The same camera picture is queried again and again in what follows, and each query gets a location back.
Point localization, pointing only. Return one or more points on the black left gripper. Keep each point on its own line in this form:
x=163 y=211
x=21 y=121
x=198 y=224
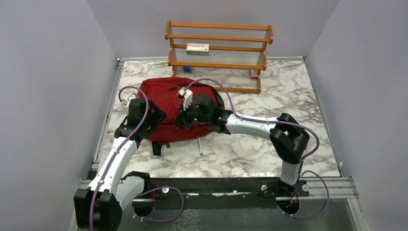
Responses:
x=158 y=115

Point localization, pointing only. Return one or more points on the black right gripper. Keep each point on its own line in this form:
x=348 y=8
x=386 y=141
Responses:
x=182 y=119

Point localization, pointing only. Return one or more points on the red backpack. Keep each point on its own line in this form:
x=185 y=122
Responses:
x=163 y=92

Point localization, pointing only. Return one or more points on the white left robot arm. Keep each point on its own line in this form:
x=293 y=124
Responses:
x=99 y=206

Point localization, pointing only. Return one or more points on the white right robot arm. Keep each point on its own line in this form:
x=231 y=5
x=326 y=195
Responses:
x=287 y=136

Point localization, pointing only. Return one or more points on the brown marker pen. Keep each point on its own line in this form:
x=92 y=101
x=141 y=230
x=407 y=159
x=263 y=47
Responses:
x=200 y=146

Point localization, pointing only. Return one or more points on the blue pencil sharpener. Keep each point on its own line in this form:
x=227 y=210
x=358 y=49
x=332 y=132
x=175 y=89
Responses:
x=186 y=69

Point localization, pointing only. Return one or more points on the small red white eraser box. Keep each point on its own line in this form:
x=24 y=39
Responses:
x=253 y=73

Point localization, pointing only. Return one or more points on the white red box on shelf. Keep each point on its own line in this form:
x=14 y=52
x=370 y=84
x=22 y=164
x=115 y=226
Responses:
x=197 y=49

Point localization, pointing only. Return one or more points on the wooden two-tier shelf rack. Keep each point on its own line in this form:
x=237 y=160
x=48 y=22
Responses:
x=230 y=47

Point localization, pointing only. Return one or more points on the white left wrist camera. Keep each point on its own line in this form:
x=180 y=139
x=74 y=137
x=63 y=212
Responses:
x=131 y=97

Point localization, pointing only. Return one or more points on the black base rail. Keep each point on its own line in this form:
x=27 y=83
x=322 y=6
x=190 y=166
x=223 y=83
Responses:
x=216 y=193

